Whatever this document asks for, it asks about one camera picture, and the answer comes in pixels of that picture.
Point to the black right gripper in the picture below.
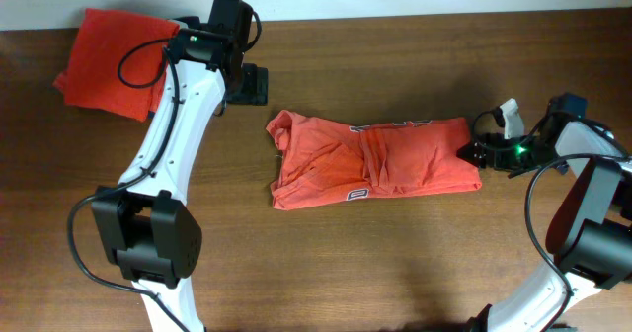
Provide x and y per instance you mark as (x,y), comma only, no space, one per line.
(496,161)

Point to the folded orange shirt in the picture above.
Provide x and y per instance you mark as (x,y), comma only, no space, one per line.
(115,63)

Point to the orange t-shirt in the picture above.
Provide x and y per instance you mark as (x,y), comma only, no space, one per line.
(324,162)

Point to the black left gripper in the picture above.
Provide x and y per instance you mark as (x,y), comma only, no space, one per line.
(255,86)

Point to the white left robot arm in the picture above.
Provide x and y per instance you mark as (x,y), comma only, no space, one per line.
(144,224)

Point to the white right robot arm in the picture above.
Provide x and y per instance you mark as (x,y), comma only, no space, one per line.
(587,248)

